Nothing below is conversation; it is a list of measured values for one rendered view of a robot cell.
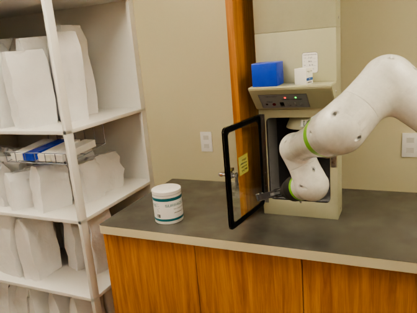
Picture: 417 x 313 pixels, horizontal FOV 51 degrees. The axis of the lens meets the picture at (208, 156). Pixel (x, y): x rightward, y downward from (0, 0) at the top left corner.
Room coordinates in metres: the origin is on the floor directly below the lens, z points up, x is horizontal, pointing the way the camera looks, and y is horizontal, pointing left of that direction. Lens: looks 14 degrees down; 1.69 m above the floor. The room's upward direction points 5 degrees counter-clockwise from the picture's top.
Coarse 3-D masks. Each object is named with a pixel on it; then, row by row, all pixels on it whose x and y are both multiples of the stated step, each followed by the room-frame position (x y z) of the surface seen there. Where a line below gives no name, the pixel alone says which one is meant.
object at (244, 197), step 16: (224, 128) 1.57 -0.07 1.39; (240, 128) 1.67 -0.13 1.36; (256, 128) 1.78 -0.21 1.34; (240, 144) 1.66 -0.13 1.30; (256, 144) 1.77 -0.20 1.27; (224, 160) 1.56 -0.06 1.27; (240, 160) 1.65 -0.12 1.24; (256, 160) 1.77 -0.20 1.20; (240, 176) 1.65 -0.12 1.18; (256, 176) 1.76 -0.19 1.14; (240, 192) 1.64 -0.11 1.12; (256, 192) 1.75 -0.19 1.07; (240, 208) 1.63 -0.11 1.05
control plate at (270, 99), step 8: (264, 96) 1.73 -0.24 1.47; (272, 96) 1.72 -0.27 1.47; (280, 96) 1.70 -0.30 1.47; (288, 96) 1.69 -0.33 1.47; (296, 96) 1.68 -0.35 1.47; (304, 96) 1.67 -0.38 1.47; (264, 104) 1.77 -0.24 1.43; (288, 104) 1.73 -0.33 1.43; (296, 104) 1.72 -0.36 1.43; (304, 104) 1.70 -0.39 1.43
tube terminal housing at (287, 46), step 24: (264, 48) 1.82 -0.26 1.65; (288, 48) 1.77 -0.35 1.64; (312, 48) 1.73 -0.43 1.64; (336, 48) 1.70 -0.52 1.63; (288, 72) 1.78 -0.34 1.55; (336, 72) 1.70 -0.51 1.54; (336, 168) 1.70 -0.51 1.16; (336, 192) 1.70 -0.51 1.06; (312, 216) 1.74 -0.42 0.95; (336, 216) 1.70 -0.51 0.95
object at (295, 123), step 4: (292, 120) 1.81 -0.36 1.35; (296, 120) 1.80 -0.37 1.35; (300, 120) 1.78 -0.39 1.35; (304, 120) 1.78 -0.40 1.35; (288, 124) 1.84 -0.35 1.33; (292, 124) 1.81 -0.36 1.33; (296, 124) 1.79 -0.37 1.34; (300, 124) 1.78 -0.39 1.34; (304, 124) 1.77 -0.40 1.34; (288, 128) 1.82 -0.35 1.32; (292, 128) 1.80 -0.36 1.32; (296, 128) 1.78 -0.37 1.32; (300, 128) 1.77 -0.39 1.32
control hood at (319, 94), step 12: (288, 84) 1.71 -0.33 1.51; (312, 84) 1.64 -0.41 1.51; (324, 84) 1.61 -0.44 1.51; (252, 96) 1.75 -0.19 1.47; (312, 96) 1.66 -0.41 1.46; (324, 96) 1.64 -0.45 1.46; (336, 96) 1.69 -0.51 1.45; (264, 108) 1.79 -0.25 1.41; (276, 108) 1.77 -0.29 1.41; (288, 108) 1.75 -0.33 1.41; (300, 108) 1.73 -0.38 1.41; (312, 108) 1.71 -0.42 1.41
